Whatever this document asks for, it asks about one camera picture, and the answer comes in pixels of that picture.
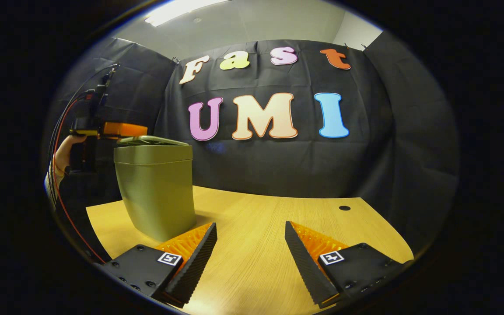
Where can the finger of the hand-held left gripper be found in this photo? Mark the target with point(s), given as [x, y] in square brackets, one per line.
[125, 130]

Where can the black backdrop cloth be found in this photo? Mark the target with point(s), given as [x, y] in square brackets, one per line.
[278, 166]

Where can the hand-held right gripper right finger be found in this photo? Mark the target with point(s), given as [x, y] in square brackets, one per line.
[309, 269]

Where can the green desktop garbage bin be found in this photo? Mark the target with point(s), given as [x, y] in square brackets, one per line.
[155, 192]

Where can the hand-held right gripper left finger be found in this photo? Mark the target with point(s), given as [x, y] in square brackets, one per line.
[193, 269]

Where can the wooden desktop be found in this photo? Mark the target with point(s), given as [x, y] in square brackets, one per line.
[256, 236]

